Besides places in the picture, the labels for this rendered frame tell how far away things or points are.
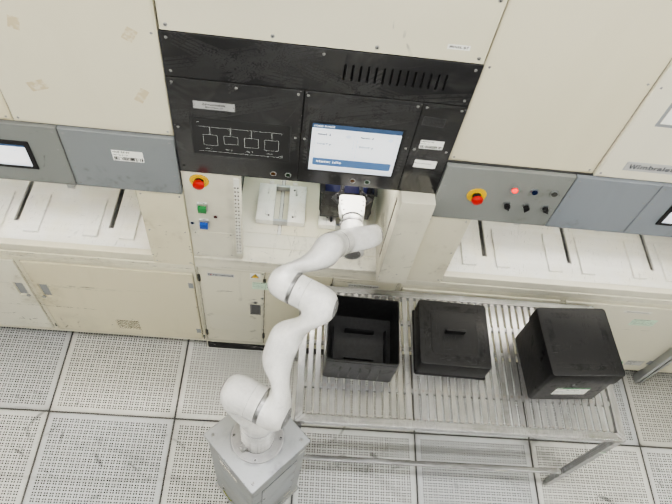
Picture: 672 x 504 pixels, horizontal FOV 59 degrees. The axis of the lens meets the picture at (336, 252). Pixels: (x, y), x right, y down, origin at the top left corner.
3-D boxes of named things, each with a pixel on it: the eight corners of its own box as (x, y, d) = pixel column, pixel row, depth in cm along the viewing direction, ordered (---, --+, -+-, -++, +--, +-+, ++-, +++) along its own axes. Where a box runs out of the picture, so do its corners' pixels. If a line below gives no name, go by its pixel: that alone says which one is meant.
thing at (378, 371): (326, 314, 251) (330, 293, 237) (391, 320, 252) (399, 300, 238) (321, 376, 235) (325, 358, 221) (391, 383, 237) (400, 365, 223)
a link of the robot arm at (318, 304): (244, 405, 197) (287, 428, 194) (229, 418, 186) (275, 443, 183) (301, 269, 187) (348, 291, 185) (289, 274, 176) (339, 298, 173)
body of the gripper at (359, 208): (337, 225, 227) (337, 202, 234) (364, 227, 228) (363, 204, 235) (339, 213, 221) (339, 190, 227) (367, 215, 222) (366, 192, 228)
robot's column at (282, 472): (252, 531, 271) (251, 494, 208) (214, 483, 280) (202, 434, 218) (299, 488, 283) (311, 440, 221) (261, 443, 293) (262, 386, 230)
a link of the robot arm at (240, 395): (263, 445, 200) (264, 422, 180) (216, 419, 203) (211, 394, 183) (281, 414, 206) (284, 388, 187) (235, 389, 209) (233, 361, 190)
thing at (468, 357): (413, 374, 240) (421, 361, 229) (411, 309, 257) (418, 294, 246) (485, 380, 242) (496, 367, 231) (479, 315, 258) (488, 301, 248)
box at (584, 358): (527, 400, 239) (553, 376, 218) (512, 335, 255) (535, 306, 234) (595, 400, 242) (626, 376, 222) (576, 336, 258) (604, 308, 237)
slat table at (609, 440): (285, 472, 287) (294, 420, 224) (294, 356, 321) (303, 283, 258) (548, 486, 297) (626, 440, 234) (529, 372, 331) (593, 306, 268)
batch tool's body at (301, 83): (206, 355, 315) (154, 43, 155) (228, 212, 369) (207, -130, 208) (371, 366, 322) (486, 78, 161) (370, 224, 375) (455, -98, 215)
